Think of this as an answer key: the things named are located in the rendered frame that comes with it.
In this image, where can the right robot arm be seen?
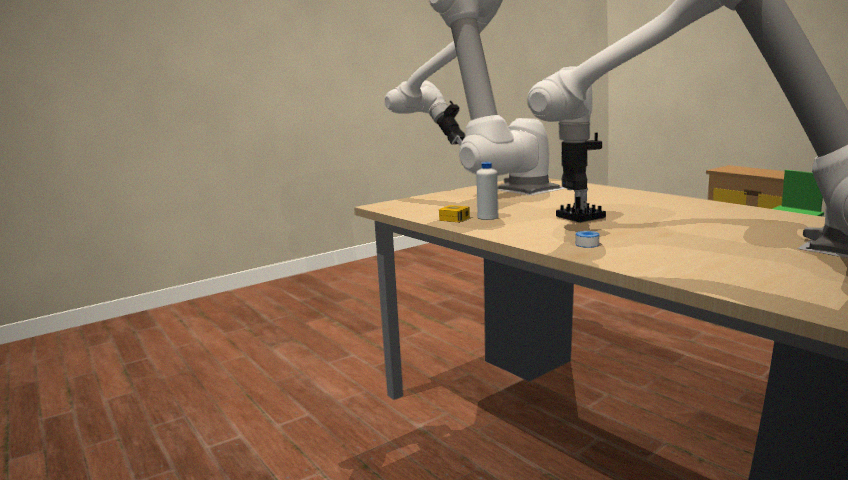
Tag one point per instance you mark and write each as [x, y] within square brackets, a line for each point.
[488, 137]

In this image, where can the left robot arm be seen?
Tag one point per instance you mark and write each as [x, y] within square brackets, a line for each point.
[794, 63]

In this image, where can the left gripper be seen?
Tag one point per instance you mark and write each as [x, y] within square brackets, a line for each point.
[576, 137]

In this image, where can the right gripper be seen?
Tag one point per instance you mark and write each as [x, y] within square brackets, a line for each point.
[444, 115]

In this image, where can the grey bottle with blue cap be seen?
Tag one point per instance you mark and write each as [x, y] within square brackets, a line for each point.
[487, 192]

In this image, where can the short grey cylinder with blue top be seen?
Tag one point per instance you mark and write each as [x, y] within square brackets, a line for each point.
[587, 239]

